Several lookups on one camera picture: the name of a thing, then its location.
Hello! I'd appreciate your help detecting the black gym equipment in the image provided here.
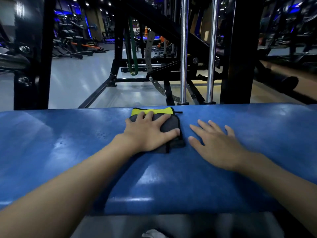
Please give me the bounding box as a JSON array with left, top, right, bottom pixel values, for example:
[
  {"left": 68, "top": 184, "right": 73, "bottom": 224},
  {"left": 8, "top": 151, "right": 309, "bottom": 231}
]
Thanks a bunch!
[{"left": 257, "top": 0, "right": 317, "bottom": 72}]

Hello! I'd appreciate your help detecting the perforated steel adjustment arc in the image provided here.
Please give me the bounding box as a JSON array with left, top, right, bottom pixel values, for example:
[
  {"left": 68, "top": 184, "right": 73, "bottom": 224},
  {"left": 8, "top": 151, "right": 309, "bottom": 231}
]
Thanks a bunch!
[{"left": 145, "top": 31, "right": 181, "bottom": 102}]

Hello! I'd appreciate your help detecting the person's right hand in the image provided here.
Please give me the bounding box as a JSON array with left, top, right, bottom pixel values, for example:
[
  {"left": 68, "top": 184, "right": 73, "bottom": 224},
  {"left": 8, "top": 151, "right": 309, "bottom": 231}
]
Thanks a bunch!
[{"left": 188, "top": 119, "right": 248, "bottom": 172}]

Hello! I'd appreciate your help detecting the chrome guide rod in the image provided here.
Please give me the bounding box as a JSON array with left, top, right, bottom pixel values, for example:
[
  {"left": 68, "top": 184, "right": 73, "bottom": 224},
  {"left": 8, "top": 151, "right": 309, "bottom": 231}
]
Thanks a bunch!
[
  {"left": 205, "top": 0, "right": 220, "bottom": 104},
  {"left": 179, "top": 0, "right": 190, "bottom": 105}
]

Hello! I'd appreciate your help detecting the person's left hand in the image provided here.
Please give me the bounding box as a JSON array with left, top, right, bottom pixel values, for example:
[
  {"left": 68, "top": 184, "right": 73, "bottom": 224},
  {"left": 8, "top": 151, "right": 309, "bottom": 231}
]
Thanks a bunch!
[{"left": 121, "top": 111, "right": 181, "bottom": 153}]

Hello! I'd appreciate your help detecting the blue padded bench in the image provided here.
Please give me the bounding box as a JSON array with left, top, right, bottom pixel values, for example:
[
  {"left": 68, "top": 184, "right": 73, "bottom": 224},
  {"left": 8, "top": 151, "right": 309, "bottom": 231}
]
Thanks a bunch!
[{"left": 0, "top": 103, "right": 317, "bottom": 216}]

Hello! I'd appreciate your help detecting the black weight machine frame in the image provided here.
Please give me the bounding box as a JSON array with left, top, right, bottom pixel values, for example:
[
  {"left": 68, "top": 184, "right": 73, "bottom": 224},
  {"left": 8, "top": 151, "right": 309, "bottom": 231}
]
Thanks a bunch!
[{"left": 79, "top": 0, "right": 223, "bottom": 109}]

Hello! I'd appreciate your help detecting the person's right forearm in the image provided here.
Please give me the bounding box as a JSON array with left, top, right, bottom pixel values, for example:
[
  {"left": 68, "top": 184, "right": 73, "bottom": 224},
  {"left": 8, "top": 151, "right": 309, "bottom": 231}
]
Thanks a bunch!
[{"left": 235, "top": 152, "right": 317, "bottom": 231}]

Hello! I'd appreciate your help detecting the black machine column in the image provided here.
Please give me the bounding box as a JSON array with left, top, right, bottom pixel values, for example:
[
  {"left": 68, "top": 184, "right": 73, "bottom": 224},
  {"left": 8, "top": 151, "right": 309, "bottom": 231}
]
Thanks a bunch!
[{"left": 220, "top": 0, "right": 265, "bottom": 104}]

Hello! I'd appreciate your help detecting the grey and yellow cleaning cloth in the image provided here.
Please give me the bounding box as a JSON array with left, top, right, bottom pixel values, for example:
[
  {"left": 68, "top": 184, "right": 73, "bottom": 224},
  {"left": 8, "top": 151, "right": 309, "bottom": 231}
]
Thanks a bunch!
[{"left": 128, "top": 107, "right": 186, "bottom": 154}]

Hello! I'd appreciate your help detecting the black upright post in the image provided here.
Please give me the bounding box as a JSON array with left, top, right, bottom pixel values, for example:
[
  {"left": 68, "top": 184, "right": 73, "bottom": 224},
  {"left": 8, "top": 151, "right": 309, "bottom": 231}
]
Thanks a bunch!
[{"left": 14, "top": 0, "right": 56, "bottom": 111}]

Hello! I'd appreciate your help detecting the black foam roller pad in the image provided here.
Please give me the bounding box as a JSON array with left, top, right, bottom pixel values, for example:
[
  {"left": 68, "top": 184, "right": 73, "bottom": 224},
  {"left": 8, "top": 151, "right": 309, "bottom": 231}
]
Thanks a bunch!
[{"left": 255, "top": 66, "right": 299, "bottom": 93}]

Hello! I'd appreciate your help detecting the green resistance band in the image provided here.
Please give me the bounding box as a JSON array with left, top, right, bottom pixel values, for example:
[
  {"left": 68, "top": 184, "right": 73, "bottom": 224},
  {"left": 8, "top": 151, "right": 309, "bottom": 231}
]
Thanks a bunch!
[{"left": 123, "top": 17, "right": 139, "bottom": 76}]

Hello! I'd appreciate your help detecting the person's left forearm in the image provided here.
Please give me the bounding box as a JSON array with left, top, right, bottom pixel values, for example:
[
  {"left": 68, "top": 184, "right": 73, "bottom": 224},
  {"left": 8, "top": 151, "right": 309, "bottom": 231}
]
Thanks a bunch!
[{"left": 0, "top": 135, "right": 139, "bottom": 238}]

